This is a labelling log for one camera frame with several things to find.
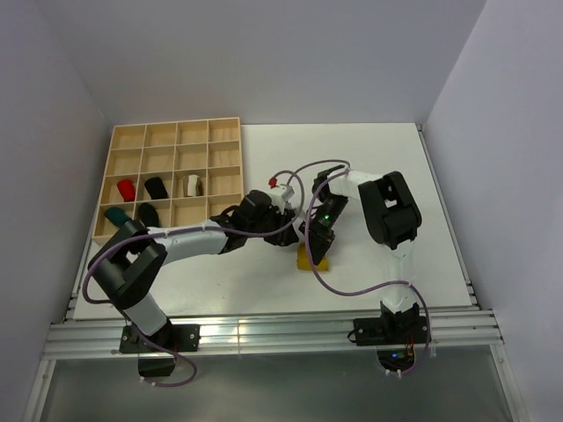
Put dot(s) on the yellow cartoon sock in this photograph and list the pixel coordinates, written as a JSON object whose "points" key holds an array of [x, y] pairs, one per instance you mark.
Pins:
{"points": [[303, 264]]}

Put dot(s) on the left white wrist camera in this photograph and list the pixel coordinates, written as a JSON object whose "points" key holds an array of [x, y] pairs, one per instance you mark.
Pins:
{"points": [[279, 194]]}

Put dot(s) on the black rolled sock upper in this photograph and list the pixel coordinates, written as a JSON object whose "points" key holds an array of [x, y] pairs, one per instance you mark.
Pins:
{"points": [[155, 187]]}

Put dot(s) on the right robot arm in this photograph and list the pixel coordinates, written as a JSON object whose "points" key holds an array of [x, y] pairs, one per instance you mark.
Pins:
{"points": [[392, 219]]}

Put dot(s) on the red rolled sock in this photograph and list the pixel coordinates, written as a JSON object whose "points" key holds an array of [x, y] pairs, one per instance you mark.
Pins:
{"points": [[126, 189]]}

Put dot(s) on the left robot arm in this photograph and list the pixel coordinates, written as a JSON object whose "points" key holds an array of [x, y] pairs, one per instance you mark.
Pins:
{"points": [[126, 267]]}

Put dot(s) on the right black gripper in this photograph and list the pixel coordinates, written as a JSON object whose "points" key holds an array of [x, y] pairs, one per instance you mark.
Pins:
{"points": [[319, 240]]}

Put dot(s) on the black rolled sock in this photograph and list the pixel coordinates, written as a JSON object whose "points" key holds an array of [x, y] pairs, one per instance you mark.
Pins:
{"points": [[155, 187], [148, 215]]}

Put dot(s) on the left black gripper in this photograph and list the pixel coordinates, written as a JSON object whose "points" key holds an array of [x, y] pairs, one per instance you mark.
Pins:
{"points": [[285, 237]]}

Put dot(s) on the wooden compartment tray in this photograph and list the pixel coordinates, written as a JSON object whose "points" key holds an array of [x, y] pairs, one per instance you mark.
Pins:
{"points": [[210, 148]]}

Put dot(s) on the teal rolled sock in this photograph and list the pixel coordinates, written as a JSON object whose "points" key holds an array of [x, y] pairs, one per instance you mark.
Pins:
{"points": [[116, 216]]}

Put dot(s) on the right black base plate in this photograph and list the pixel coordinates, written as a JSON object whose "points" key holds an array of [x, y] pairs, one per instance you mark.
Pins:
{"points": [[374, 332]]}

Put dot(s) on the black rolled sock lower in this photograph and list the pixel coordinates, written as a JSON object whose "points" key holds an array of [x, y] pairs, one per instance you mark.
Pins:
{"points": [[148, 215]]}

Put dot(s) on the aluminium front rail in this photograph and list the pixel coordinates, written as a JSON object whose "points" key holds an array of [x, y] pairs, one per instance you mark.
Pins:
{"points": [[238, 335]]}

